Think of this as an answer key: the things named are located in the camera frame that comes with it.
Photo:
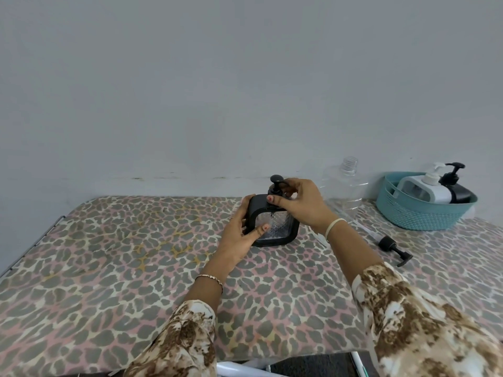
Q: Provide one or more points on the white ironing board leg frame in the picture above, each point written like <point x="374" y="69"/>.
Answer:
<point x="235" y="369"/>

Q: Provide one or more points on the person's right hand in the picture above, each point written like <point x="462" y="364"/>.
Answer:
<point x="310" y="208"/>

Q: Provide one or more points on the white wrist band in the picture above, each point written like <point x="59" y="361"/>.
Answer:
<point x="334" y="227"/>

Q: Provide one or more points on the leopard print ironing board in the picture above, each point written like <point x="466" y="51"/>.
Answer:
<point x="118" y="278"/>

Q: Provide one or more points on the person's left hand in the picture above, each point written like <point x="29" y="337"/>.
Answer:
<point x="235" y="239"/>

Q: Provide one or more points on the black square soap dispenser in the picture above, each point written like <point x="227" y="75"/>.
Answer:
<point x="459" y="194"/>

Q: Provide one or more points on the tall clear plastic bottle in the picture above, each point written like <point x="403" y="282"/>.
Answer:
<point x="346" y="192"/>

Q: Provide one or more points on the person's right forearm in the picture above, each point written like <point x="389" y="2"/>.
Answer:
<point x="353" y="251"/>

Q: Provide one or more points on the teal plastic basket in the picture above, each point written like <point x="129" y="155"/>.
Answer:
<point x="420" y="217"/>

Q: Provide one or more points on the black pump with long tube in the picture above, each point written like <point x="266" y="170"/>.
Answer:
<point x="387" y="244"/>

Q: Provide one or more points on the short black pump head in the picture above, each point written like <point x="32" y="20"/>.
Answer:
<point x="276" y="186"/>
<point x="452" y="174"/>

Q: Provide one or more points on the person's left forearm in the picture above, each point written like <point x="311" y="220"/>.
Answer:
<point x="204" y="294"/>

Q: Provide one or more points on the white soap dispenser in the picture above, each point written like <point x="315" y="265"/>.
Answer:
<point x="412" y="188"/>

